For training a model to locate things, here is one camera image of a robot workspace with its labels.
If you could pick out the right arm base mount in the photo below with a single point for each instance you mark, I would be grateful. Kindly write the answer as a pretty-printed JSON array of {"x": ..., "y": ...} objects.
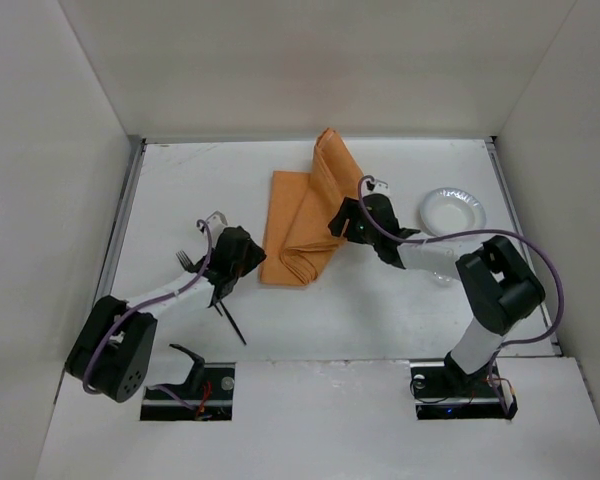
[{"x": 437, "y": 397}]

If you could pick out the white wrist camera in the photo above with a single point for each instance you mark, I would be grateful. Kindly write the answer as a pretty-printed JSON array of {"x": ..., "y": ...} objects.
[
  {"x": 214, "y": 223},
  {"x": 376, "y": 186}
]

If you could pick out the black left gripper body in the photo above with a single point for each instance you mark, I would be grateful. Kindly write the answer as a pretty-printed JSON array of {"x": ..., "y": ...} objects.
[{"x": 225, "y": 288}]

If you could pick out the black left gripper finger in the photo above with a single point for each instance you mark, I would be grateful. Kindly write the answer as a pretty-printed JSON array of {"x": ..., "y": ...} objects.
[
  {"x": 250, "y": 253},
  {"x": 242, "y": 269}
]

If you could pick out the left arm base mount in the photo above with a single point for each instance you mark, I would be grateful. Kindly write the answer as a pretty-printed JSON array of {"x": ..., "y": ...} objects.
[{"x": 195, "y": 391}]

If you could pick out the orange cloth placemat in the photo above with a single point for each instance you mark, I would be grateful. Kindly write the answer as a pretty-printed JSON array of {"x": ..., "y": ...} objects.
[{"x": 297, "y": 240}]

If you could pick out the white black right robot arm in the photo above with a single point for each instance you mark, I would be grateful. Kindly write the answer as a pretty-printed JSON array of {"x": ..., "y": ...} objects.
[{"x": 498, "y": 283}]

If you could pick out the white paper bowl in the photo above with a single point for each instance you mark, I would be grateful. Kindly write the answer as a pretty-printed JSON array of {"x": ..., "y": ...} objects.
[{"x": 450, "y": 210}]

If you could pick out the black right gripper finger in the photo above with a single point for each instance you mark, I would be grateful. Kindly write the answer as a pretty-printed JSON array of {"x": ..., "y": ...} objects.
[
  {"x": 339, "y": 225},
  {"x": 350, "y": 209}
]

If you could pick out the black plastic knife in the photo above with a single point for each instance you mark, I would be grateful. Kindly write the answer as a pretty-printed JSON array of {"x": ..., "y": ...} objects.
[{"x": 223, "y": 311}]

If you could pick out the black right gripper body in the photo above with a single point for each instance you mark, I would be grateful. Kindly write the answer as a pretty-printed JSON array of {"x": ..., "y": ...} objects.
[{"x": 340, "y": 221}]

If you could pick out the black plastic fork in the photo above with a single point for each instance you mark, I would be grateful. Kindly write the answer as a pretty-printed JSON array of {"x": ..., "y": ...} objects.
[{"x": 186, "y": 263}]

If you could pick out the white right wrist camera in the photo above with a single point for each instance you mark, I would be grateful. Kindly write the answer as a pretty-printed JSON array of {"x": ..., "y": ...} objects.
[{"x": 376, "y": 186}]

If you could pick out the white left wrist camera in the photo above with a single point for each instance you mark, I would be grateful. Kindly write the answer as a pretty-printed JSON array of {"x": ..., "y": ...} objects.
[{"x": 214, "y": 223}]

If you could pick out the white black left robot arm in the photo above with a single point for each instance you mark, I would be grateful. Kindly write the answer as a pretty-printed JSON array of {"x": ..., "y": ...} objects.
[{"x": 111, "y": 355}]

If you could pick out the clear plastic cup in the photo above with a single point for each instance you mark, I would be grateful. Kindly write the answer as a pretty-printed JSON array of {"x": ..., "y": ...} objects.
[{"x": 442, "y": 281}]

